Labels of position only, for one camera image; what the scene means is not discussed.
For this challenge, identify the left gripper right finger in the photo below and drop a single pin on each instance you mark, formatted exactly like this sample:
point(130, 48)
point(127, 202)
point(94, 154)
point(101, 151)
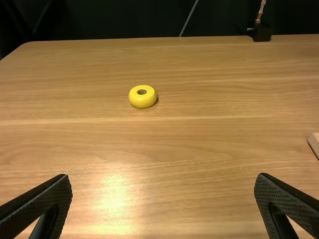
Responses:
point(286, 199)

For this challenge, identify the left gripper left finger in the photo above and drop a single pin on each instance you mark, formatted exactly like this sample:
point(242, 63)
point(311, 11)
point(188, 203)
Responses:
point(25, 211)

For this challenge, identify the wooden peg base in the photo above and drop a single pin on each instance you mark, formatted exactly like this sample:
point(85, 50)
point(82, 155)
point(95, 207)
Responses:
point(315, 142)

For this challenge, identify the black clamp stand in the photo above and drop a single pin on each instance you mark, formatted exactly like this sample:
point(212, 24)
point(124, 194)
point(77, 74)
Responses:
point(261, 33)

